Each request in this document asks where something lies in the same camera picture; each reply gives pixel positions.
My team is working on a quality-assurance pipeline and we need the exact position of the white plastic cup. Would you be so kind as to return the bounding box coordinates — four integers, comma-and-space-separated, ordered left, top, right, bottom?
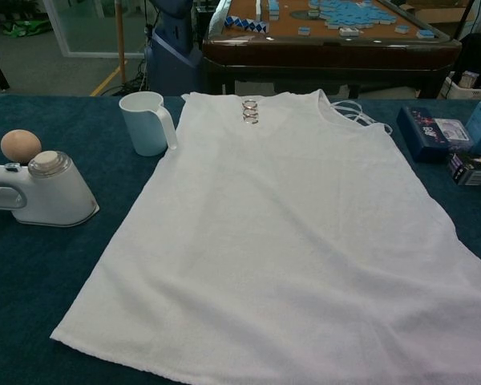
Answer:
119, 91, 180, 157

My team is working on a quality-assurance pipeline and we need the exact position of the green bag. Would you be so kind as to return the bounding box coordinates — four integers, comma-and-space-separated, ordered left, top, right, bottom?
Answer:
3, 19, 49, 39

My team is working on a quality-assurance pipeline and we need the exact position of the dark blue table cloth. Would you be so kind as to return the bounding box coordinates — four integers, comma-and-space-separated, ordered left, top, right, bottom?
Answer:
0, 94, 481, 385

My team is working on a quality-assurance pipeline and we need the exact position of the wooden pole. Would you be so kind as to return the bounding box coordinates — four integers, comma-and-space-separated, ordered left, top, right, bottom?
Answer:
115, 0, 128, 84

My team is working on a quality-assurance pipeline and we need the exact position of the black box gold print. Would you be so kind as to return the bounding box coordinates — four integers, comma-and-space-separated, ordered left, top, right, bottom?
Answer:
447, 150, 481, 188

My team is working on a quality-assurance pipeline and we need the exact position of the white plastic crate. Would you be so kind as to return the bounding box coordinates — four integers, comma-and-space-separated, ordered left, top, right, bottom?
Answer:
440, 71, 481, 100

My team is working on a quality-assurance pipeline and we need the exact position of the brown mahjong table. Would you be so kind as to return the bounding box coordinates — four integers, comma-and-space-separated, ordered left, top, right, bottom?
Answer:
202, 0, 464, 99

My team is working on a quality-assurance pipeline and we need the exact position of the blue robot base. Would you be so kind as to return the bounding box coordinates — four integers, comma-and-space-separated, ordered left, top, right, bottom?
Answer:
143, 0, 204, 96

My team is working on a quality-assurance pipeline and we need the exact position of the white handheld garment steamer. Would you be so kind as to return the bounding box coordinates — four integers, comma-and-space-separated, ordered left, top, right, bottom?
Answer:
0, 150, 100, 226

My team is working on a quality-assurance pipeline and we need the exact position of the small clear purple package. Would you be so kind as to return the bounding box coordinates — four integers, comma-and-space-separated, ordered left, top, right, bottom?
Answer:
431, 117, 475, 148

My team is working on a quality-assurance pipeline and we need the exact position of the pile of blue mahjong tiles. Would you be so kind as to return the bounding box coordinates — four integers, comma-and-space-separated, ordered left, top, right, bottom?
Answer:
304, 0, 390, 30

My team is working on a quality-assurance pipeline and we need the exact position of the dark blue long box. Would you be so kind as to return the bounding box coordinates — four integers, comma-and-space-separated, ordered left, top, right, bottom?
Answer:
396, 105, 450, 164

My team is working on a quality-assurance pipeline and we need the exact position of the glass partition white frame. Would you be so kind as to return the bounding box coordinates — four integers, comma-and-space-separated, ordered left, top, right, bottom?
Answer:
43, 0, 149, 59

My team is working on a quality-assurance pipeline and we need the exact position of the blue white snake cube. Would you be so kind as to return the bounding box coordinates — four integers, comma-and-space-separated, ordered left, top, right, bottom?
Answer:
223, 14, 270, 34

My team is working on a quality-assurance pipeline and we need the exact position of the beige wooden ball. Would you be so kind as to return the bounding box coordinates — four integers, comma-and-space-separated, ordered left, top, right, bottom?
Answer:
0, 128, 42, 164

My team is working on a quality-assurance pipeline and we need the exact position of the white sleeveless shirt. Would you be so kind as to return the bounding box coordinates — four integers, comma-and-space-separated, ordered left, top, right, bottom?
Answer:
50, 88, 481, 385

